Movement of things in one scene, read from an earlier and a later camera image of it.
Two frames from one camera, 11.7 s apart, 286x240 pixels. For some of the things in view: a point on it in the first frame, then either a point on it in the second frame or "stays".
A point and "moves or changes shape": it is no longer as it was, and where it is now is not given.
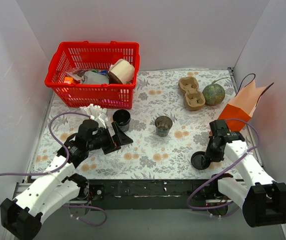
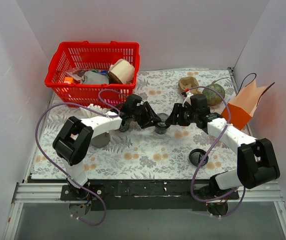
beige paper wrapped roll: x=120 y=71 stays
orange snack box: x=68 y=80 stays
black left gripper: x=111 y=140 -> x=144 y=114
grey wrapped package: x=91 y=77 stays
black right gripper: x=213 y=152 -> x=179 y=115
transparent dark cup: x=163 y=124 moves or changes shape
